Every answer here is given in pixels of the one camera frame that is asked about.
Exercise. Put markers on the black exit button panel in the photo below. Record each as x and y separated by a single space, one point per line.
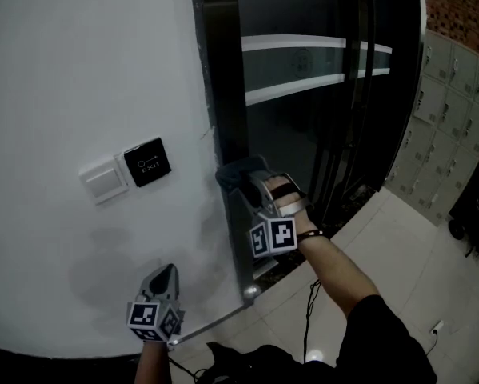
147 164

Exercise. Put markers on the person's right forearm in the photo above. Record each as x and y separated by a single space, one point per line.
335 266

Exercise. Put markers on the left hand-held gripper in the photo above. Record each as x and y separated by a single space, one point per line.
143 320

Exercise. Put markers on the striped glass door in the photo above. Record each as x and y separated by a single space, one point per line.
377 60
283 134

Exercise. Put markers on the person's black clothing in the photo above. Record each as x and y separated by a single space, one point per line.
383 354

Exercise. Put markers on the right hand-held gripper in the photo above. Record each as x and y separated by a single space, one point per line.
281 236

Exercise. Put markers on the person's right hand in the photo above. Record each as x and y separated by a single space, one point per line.
305 222

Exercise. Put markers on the grey metal locker cabinet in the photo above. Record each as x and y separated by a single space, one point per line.
443 134

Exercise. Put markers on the person's left forearm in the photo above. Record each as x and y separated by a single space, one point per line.
153 362

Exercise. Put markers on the white floor socket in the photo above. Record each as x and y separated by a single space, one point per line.
437 327

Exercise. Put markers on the white wall light switch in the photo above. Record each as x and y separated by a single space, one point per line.
103 182

